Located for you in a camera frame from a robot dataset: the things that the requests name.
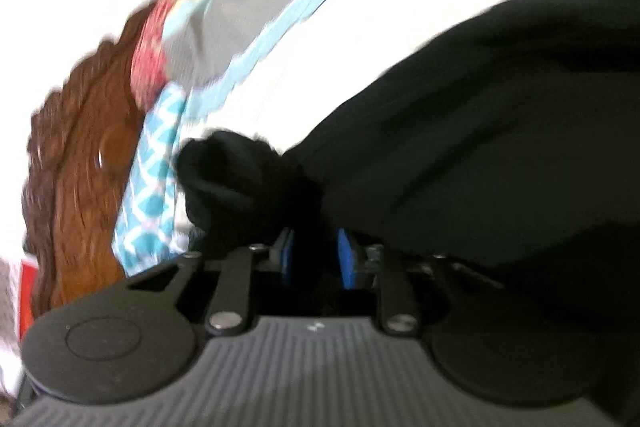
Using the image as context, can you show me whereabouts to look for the black pants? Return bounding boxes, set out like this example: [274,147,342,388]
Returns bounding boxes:
[177,0,640,308]

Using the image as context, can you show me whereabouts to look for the carved wooden headboard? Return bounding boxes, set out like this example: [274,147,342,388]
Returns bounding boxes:
[22,1,167,324]

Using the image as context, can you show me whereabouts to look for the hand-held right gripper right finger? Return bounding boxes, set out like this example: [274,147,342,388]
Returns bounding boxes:
[336,229,507,336]

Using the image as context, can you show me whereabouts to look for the teal diamond pattern pillow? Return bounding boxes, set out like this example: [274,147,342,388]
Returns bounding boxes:
[112,82,192,277]

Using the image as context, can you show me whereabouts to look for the red-edged box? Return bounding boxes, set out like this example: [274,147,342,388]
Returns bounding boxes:
[17,258,40,344]

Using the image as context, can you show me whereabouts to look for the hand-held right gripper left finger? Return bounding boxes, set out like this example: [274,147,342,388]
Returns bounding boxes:
[129,229,295,336]

